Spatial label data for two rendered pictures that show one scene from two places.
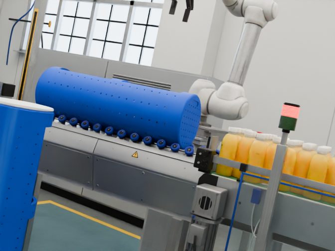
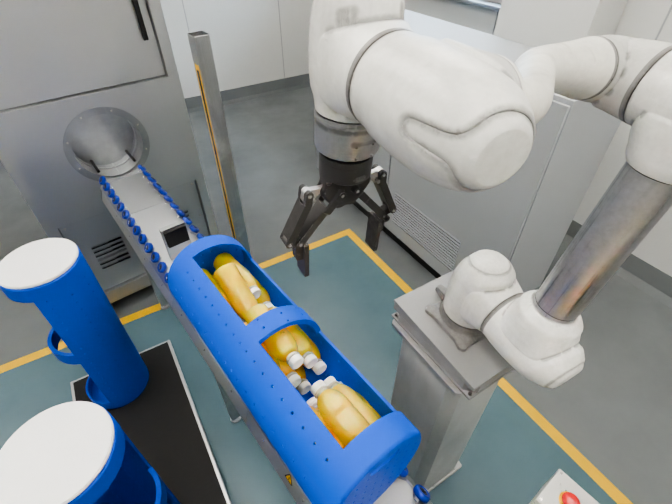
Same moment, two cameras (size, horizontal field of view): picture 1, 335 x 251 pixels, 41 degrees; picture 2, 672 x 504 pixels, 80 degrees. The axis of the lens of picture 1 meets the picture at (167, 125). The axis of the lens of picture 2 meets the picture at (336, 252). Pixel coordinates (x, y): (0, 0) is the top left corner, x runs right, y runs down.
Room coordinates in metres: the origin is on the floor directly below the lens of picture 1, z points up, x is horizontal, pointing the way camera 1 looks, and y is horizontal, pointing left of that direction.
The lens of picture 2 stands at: (1.89, -0.18, 2.08)
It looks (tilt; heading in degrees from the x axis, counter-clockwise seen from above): 42 degrees down; 28
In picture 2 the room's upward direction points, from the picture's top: straight up
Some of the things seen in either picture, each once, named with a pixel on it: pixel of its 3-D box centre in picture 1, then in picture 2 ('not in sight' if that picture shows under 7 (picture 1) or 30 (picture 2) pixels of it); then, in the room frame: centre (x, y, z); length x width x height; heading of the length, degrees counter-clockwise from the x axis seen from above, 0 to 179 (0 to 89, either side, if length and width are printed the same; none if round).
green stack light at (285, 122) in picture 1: (287, 123); not in sight; (1.69, -0.44, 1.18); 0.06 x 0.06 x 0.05
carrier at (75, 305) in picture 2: not in sight; (86, 333); (2.33, 1.34, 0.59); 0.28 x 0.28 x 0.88
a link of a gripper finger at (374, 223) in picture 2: (186, 15); (373, 231); (2.40, 0.02, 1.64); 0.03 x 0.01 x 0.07; 58
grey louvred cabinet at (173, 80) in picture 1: (109, 133); (418, 145); (4.50, 0.56, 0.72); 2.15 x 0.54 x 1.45; 60
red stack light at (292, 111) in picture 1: (290, 111); not in sight; (1.69, -0.44, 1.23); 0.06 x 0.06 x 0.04
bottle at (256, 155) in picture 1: (255, 159); not in sight; (1.95, -0.41, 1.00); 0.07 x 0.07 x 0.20
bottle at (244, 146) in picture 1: (243, 156); not in sight; (2.01, -0.37, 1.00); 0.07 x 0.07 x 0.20
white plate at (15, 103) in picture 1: (21, 104); (54, 453); (1.92, 0.64, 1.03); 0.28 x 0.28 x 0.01
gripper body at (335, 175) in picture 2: not in sight; (344, 176); (2.34, 0.05, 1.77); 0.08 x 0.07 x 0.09; 148
